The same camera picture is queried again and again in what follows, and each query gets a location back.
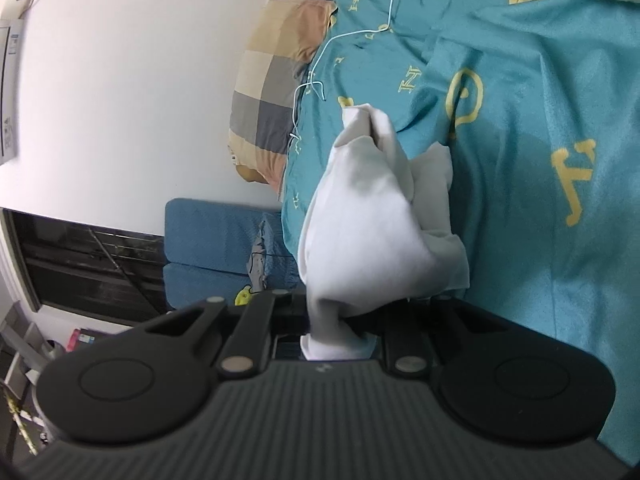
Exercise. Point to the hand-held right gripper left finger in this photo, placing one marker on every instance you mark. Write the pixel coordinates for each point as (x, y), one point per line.
(250, 320)

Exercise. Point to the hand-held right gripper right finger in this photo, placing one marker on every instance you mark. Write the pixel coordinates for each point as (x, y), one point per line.
(407, 332)

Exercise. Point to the white garment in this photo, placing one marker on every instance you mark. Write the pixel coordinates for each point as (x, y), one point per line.
(360, 230)

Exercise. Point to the green plush toy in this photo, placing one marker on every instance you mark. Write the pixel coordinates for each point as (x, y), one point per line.
(243, 296)

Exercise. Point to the blue covered chair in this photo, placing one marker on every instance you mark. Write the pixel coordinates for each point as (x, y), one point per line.
(205, 285)
(210, 230)

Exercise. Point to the grey cloth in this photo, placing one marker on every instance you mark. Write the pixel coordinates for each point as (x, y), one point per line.
(260, 255)

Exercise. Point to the pink-lidded container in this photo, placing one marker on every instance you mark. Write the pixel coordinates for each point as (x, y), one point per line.
(83, 338)

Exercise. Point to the teal patterned bed sheet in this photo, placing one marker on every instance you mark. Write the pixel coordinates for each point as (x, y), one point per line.
(525, 210)

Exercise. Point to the dark barred window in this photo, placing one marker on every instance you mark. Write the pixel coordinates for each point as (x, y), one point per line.
(75, 260)

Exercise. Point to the checked pillow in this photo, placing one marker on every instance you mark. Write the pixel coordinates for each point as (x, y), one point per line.
(270, 90)

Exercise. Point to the white air conditioner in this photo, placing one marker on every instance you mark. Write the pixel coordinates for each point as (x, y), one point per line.
(7, 90)

